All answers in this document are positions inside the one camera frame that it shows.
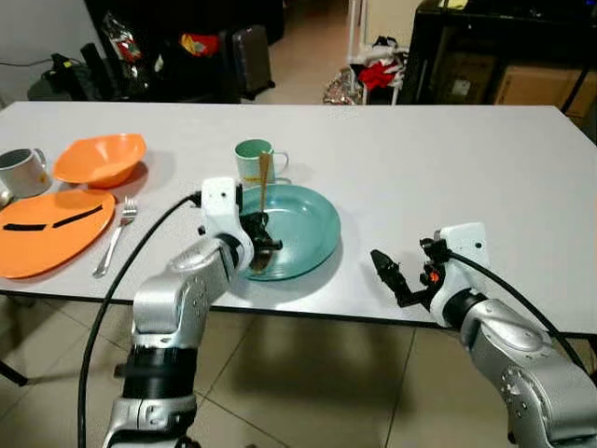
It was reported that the brown wooden spoon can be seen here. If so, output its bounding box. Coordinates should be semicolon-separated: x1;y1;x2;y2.
247;152;279;279

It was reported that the teal round plate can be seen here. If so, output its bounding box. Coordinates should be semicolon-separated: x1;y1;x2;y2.
229;184;343;282

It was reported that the green ceramic mug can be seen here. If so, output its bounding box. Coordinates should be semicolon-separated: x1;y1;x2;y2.
234;139;290;189

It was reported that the silver metal fork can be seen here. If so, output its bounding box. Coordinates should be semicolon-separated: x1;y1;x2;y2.
92;196;139;279

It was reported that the orange plastic bowl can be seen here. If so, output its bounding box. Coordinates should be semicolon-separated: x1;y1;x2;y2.
53;133;148;190

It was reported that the dark grey suitcase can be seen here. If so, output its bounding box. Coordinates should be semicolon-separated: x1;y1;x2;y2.
229;25;277;100

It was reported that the red cloth bundle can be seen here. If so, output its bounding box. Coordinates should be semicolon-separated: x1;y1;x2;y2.
358;60;398;91

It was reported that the brown cardboard box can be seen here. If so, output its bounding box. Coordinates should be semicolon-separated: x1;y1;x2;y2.
493;65;597;119

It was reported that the red and yellow packet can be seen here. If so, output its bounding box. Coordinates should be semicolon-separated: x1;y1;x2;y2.
180;33;221;58

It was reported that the black cabinet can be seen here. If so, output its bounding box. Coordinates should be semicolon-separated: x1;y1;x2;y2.
405;0;597;120

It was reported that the orange round plate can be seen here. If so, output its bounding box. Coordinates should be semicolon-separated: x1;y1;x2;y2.
0;189;118;280

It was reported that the shiny snack bag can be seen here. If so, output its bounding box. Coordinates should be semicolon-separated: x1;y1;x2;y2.
102;11;143;68

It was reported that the grey ceramic mug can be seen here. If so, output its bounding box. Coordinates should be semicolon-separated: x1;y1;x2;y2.
0;147;53;200

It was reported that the black bag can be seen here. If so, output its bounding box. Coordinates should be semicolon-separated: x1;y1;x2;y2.
28;51;105;103

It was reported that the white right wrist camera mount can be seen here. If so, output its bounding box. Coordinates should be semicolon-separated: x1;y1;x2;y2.
437;222;489;311

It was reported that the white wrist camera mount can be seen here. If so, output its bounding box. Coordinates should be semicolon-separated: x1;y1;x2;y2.
437;222;489;311
200;177;246;249

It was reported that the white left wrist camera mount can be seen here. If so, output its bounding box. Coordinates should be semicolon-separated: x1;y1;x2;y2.
200;177;246;249

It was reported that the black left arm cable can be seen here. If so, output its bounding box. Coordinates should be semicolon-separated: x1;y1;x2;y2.
77;190;205;448

